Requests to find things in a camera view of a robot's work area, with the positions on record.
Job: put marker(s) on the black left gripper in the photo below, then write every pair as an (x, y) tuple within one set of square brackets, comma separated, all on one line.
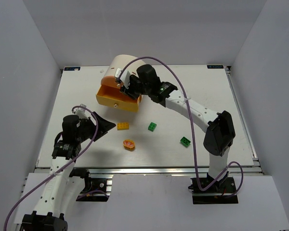
[(95, 125)]

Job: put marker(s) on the green lego brick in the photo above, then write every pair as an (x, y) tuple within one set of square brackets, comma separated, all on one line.
[(152, 126), (185, 142)]

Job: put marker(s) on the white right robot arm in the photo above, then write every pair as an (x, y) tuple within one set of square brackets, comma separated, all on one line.
[(218, 127)]

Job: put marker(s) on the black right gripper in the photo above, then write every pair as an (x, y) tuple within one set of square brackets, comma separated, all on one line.
[(129, 91)]

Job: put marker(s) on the aluminium table front rail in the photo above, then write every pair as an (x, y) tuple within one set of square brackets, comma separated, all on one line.
[(249, 170)]

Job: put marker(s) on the cream drawer cabinet shell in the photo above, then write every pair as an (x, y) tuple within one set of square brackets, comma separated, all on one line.
[(121, 61)]

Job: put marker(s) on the left blue corner label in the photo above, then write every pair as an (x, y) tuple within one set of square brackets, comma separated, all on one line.
[(74, 68)]

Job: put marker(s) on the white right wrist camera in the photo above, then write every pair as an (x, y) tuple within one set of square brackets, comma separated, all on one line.
[(123, 78)]

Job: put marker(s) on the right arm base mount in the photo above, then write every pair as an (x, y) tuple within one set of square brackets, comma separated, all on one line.
[(222, 192)]

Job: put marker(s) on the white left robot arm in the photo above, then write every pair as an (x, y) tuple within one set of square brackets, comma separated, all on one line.
[(66, 183)]

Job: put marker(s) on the orange oval lego piece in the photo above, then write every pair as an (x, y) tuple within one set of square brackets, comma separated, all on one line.
[(129, 145)]

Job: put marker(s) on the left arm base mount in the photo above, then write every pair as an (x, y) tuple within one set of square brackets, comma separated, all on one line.
[(95, 188)]

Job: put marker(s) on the yellow drawer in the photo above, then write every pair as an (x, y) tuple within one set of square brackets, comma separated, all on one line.
[(112, 97)]

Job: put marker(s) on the yellow lego brick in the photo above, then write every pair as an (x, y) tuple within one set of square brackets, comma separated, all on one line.
[(123, 126)]

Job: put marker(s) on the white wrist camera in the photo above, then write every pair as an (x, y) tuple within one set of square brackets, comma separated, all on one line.
[(123, 78), (80, 111)]

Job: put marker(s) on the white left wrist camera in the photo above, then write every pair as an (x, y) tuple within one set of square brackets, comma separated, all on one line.
[(80, 111)]

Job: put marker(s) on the right blue corner label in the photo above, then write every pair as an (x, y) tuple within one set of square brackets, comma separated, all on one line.
[(215, 66)]

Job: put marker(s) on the blue corner label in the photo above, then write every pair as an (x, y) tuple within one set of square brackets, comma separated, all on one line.
[(215, 66), (74, 68)]

